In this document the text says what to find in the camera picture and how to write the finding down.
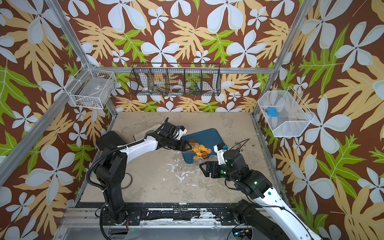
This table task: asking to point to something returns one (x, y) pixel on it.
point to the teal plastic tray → (209, 137)
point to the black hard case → (109, 138)
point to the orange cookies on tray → (201, 151)
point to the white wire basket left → (91, 88)
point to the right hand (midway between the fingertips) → (204, 165)
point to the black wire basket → (175, 79)
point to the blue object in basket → (272, 112)
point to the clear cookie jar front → (198, 160)
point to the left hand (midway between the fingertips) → (189, 144)
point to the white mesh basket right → (293, 116)
